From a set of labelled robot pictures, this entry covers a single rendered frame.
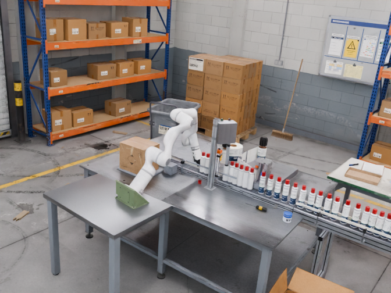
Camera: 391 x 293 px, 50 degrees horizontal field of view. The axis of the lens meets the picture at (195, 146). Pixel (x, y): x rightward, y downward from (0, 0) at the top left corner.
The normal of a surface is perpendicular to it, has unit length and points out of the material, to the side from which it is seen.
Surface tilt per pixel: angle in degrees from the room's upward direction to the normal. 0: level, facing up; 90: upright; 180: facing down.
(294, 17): 90
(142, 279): 0
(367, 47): 89
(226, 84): 90
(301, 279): 35
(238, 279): 1
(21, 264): 0
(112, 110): 91
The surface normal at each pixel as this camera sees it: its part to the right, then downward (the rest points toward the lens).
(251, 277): 0.07, -0.93
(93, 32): 0.78, 0.28
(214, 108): -0.54, 0.25
